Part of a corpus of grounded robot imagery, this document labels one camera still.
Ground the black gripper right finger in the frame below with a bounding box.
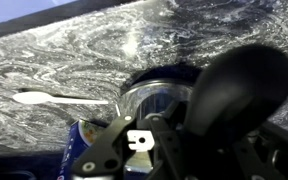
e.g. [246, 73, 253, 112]
[232, 121, 288, 180]

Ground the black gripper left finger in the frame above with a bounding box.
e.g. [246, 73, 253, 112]
[71, 100, 192, 180]

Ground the steel pot with black handle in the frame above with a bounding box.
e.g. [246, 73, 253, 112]
[118, 43, 288, 176]

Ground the white plastic spoon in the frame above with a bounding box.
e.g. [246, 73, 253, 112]
[12, 91, 110, 106]

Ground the white kitchen cabinet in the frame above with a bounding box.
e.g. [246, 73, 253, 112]
[0, 0, 82, 29]

